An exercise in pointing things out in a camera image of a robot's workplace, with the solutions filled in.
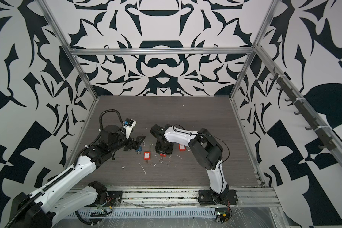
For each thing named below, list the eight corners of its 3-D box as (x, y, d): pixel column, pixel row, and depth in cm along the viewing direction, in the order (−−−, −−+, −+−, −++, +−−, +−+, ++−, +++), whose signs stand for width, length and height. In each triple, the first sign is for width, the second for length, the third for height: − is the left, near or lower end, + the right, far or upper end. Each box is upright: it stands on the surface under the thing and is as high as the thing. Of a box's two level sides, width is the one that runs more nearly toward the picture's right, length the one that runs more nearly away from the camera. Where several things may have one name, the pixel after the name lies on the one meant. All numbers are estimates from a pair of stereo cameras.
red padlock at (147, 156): (143, 162, 88) (142, 161, 87) (144, 152, 92) (144, 151, 91) (150, 162, 88) (150, 161, 87) (151, 152, 93) (151, 151, 91)
